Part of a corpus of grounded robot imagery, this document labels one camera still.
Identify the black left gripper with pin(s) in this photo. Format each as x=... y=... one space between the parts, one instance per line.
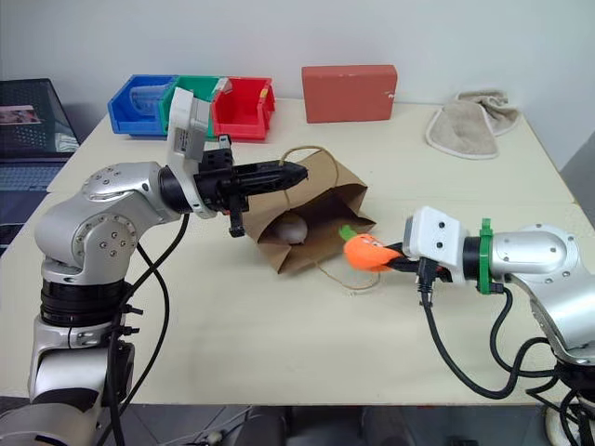
x=216 y=181

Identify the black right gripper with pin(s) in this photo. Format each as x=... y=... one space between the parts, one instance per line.
x=411 y=266

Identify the orange carrot plush toy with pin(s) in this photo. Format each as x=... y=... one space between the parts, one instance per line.
x=367 y=251

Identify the brown paper bag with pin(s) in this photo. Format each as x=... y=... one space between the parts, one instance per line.
x=325 y=186

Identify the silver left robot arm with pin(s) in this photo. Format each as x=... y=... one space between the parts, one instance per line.
x=93 y=223

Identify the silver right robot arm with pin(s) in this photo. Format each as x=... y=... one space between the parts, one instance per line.
x=534 y=255

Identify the white plush toy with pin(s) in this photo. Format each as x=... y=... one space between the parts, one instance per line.
x=290 y=230

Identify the red plastic storage bin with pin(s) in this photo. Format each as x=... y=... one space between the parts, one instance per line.
x=237 y=111

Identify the green wrist clamp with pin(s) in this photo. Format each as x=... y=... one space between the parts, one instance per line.
x=485 y=260

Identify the red-brown rectangular box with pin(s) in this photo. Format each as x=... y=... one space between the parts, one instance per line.
x=348 y=93

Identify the green plastic storage bin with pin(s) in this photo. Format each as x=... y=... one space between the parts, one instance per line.
x=197 y=86

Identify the beige towel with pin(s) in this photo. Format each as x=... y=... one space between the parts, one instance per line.
x=465 y=127

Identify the blue plastic storage bin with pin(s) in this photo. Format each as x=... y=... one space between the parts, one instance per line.
x=135 y=111

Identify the white round base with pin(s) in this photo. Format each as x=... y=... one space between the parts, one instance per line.
x=553 y=427

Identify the dark laptop computer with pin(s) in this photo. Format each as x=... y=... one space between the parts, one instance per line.
x=28 y=139

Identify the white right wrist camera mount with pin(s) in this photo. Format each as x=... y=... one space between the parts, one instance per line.
x=441 y=241

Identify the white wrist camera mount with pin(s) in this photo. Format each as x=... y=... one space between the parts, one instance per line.
x=441 y=241
x=183 y=135

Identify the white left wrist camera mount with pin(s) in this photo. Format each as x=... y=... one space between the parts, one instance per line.
x=183 y=135

